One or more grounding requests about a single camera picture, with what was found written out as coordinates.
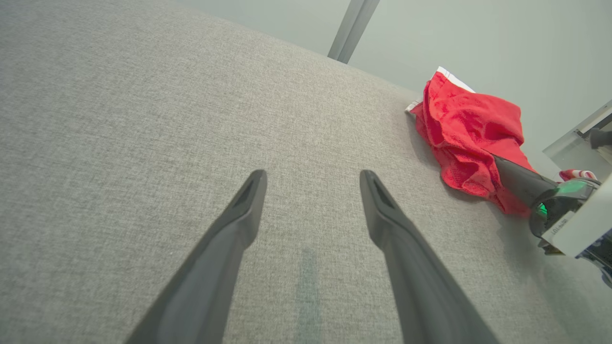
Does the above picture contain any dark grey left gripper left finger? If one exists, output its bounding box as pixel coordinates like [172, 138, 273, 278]
[125, 170, 267, 344]

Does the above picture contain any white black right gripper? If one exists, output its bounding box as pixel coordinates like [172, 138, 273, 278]
[492, 154, 612, 258]

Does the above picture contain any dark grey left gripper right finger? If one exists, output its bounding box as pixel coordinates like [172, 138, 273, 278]
[360, 170, 500, 344]

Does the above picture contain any red basketball jersey white trim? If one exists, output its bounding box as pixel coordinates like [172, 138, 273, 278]
[558, 169, 598, 182]

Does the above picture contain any red shorts white stripe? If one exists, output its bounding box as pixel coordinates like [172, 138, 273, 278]
[405, 66, 538, 218]

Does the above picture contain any grey metal frame rail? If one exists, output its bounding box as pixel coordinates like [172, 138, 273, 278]
[543, 99, 612, 169]

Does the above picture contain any grey metal frame post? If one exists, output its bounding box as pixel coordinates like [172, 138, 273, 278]
[328, 0, 382, 65]

